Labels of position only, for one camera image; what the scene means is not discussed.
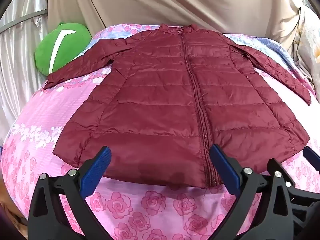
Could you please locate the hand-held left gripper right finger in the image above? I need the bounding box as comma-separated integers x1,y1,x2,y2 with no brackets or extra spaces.
209,144,294,240

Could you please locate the pale floral cloth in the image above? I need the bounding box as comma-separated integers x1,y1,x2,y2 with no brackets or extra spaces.
291,0,320,93

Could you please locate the silver satin curtain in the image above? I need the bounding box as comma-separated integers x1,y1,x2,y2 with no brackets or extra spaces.
0,0,52,143

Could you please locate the beige cloth backdrop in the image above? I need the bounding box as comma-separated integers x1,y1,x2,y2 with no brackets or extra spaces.
47,0,302,46

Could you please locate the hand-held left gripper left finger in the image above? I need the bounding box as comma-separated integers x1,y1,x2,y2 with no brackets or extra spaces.
27,146,112,240

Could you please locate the pink rose print bed sheet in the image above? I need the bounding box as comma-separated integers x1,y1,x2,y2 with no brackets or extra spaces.
0,23,320,240

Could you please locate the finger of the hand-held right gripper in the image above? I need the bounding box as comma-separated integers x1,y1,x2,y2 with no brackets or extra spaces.
303,146,320,167
290,189,320,233

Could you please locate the green plush pillow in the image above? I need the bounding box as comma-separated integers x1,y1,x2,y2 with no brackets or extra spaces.
34,22,92,76

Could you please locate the grey metal rod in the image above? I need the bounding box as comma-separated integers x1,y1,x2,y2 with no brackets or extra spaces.
0,9,48,32

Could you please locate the maroon quilted down jacket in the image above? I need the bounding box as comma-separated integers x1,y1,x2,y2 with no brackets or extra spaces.
44,23,312,188

